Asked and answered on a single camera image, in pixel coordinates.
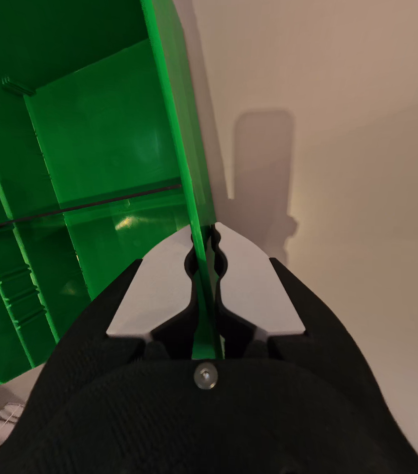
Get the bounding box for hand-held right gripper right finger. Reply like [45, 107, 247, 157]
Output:
[210, 222, 306, 340]

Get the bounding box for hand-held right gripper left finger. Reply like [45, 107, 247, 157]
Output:
[106, 225, 199, 340]

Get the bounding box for green plastic bin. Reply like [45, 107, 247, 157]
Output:
[0, 0, 226, 386]

